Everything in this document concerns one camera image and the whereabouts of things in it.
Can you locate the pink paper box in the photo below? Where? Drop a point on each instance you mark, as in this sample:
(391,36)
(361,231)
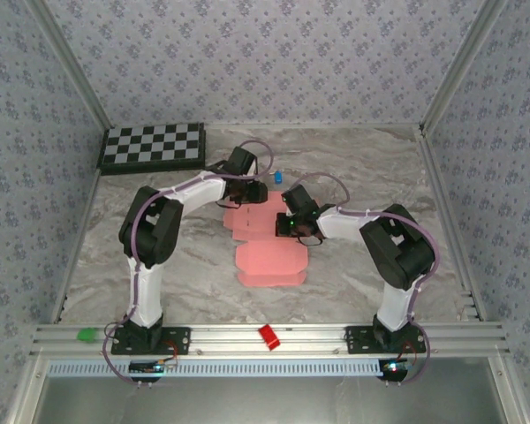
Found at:
(269,260)

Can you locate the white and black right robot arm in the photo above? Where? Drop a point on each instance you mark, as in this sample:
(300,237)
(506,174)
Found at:
(397,305)

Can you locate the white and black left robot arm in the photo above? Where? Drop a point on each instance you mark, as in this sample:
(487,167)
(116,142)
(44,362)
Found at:
(146,291)

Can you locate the red block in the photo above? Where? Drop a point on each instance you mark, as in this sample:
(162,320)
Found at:
(268,338)

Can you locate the aluminium frame post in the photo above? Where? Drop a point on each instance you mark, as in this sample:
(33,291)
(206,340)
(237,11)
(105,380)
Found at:
(70,66)
(461,66)

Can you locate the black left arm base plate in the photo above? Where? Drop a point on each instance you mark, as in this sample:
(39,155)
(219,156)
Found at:
(176,340)

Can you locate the black and white checkerboard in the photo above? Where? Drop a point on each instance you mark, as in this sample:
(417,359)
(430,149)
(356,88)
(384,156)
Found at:
(152,146)

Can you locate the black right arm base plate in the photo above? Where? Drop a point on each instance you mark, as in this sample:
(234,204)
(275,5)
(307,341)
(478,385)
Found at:
(358,340)

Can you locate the grey metal panel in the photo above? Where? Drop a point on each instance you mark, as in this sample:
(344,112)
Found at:
(265,402)

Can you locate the aluminium side rail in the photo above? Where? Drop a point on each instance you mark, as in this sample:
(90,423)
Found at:
(448,221)

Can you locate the aluminium mounting rail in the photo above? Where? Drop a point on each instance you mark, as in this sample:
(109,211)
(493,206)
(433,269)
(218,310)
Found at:
(229,340)

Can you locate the green block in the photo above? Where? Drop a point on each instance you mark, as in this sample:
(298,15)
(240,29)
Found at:
(86,335)

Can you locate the aluminium back rail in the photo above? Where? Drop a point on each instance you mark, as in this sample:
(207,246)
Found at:
(313,126)

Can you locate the blue key tag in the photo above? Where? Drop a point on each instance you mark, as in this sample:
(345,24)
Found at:
(277,177)

